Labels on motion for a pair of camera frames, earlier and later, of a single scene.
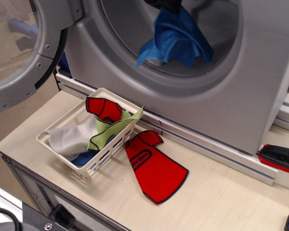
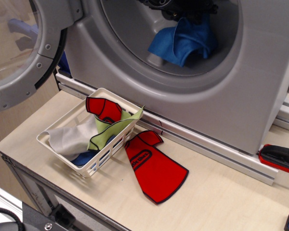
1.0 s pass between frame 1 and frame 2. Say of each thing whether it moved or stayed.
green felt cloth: stayed
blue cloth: moved
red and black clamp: stayed
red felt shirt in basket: stayed
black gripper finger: moved
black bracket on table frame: stayed
